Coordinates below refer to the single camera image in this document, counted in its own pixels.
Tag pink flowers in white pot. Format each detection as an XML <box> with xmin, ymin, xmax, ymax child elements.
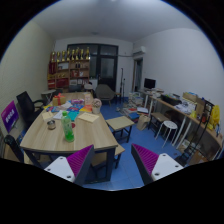
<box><xmin>91</xmin><ymin>98</ymin><xmax>103</xmax><ymax>115</ymax></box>

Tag beige carton box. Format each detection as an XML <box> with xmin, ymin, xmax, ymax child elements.
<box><xmin>84</xmin><ymin>92</ymin><xmax>93</xmax><ymax>107</ymax></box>

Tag small round white table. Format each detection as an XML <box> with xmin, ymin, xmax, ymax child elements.
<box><xmin>41</xmin><ymin>89</ymin><xmax>57</xmax><ymax>98</ymax></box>

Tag small metal cup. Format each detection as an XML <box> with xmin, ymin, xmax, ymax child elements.
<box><xmin>46</xmin><ymin>119</ymin><xmax>57</xmax><ymax>131</ymax></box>

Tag white air conditioner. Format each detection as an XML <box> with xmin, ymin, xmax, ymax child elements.
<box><xmin>132</xmin><ymin>45</ymin><xmax>147</xmax><ymax>57</ymax></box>

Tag purple sign board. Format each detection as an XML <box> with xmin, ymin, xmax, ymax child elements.
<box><xmin>0</xmin><ymin>100</ymin><xmax>20</xmax><ymax>134</ymax></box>

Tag black framed glass door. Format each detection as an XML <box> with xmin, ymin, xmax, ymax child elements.
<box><xmin>66</xmin><ymin>43</ymin><xmax>119</xmax><ymax>92</ymax></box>

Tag blue printed magazine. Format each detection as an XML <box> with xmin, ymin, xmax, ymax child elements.
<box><xmin>66</xmin><ymin>103</ymin><xmax>84</xmax><ymax>113</ymax></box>

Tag red orange book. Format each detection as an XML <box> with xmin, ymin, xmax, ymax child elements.
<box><xmin>79</xmin><ymin>104</ymin><xmax>94</xmax><ymax>113</ymax></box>

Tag wooden shelf unit with trophies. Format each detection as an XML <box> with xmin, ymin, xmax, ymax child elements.
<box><xmin>47</xmin><ymin>46</ymin><xmax>92</xmax><ymax>91</ymax></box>

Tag grey armchair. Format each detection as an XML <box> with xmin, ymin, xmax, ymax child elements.
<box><xmin>94</xmin><ymin>83</ymin><xmax>116</xmax><ymax>103</ymax></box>

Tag green drink bottle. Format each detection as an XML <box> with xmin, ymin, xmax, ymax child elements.
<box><xmin>60</xmin><ymin>110</ymin><xmax>75</xmax><ymax>143</ymax></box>

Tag yellow bag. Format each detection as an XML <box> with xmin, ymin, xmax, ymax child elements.
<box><xmin>209</xmin><ymin>104</ymin><xmax>221</xmax><ymax>129</ymax></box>

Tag cream book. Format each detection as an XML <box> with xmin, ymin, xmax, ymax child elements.
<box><xmin>41</xmin><ymin>110</ymin><xmax>54</xmax><ymax>121</ymax></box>

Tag white round stool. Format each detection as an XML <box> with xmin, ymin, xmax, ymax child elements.
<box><xmin>154</xmin><ymin>120</ymin><xmax>179</xmax><ymax>149</ymax></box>

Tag brown paper bag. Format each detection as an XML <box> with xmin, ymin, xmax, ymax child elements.
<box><xmin>136</xmin><ymin>114</ymin><xmax>152</xmax><ymax>131</ymax></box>

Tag long cluttered wooden desk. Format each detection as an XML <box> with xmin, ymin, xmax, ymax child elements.
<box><xmin>143</xmin><ymin>89</ymin><xmax>224</xmax><ymax>158</ymax></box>

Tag black office chair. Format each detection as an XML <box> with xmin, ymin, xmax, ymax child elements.
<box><xmin>15</xmin><ymin>90</ymin><xmax>46</xmax><ymax>129</ymax></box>

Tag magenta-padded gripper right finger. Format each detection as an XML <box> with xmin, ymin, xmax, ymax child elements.
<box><xmin>130</xmin><ymin>143</ymin><xmax>185</xmax><ymax>186</ymax></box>

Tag black metal rack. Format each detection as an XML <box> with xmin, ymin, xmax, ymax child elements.
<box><xmin>175</xmin><ymin>99</ymin><xmax>215</xmax><ymax>167</ymax></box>

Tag beige paper envelope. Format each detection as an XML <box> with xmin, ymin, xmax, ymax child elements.
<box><xmin>77</xmin><ymin>112</ymin><xmax>100</xmax><ymax>124</ymax></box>

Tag yellow gift box red ribbon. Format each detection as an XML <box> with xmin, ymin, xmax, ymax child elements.
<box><xmin>52</xmin><ymin>93</ymin><xmax>67</xmax><ymax>107</ymax></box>

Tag white paper booklet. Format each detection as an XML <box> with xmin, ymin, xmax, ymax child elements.
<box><xmin>53</xmin><ymin>109</ymin><xmax>66</xmax><ymax>120</ymax></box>

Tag black computer monitor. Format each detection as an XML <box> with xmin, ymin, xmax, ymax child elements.
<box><xmin>143</xmin><ymin>77</ymin><xmax>157</xmax><ymax>90</ymax></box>

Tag wooden stool black legs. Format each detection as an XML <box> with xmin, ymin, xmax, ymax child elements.
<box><xmin>148</xmin><ymin>112</ymin><xmax>171</xmax><ymax>134</ymax></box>

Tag black chair back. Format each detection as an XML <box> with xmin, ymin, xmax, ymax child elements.
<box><xmin>3</xmin><ymin>134</ymin><xmax>26</xmax><ymax>164</ymax></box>

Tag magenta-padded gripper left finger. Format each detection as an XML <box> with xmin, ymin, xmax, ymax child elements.
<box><xmin>44</xmin><ymin>144</ymin><xmax>96</xmax><ymax>187</ymax></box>

